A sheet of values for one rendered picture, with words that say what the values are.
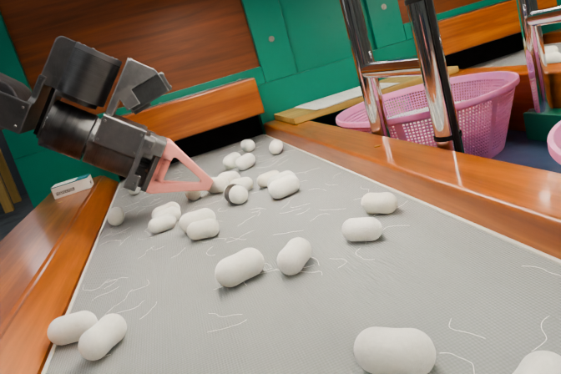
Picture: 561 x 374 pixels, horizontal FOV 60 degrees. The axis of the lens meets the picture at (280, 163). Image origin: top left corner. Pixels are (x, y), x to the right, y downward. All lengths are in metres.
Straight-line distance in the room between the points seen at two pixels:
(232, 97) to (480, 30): 0.54
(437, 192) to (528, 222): 0.10
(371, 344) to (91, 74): 0.45
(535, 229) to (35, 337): 0.33
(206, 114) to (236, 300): 0.60
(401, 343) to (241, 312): 0.13
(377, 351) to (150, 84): 0.44
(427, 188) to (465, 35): 0.72
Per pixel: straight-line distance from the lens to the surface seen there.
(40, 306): 0.44
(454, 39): 1.08
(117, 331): 0.34
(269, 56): 0.99
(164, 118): 0.90
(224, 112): 0.91
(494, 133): 0.71
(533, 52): 0.74
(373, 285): 0.31
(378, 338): 0.23
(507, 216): 0.33
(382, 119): 0.61
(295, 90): 1.00
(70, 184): 0.87
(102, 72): 0.59
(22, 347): 0.38
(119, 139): 0.58
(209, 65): 0.98
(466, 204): 0.36
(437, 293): 0.29
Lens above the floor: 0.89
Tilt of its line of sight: 12 degrees down
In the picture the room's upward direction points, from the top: 16 degrees counter-clockwise
